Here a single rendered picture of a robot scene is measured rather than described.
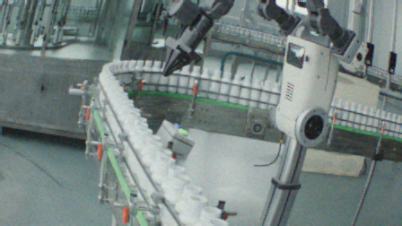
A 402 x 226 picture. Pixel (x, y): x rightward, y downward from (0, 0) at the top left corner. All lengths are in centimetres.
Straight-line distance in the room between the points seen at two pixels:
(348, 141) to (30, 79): 299
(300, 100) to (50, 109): 320
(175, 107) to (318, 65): 138
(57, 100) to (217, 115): 204
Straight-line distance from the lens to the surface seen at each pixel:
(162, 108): 293
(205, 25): 141
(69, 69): 453
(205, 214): 92
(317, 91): 178
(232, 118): 298
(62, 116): 463
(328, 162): 564
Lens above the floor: 152
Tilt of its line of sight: 12 degrees down
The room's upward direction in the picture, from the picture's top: 11 degrees clockwise
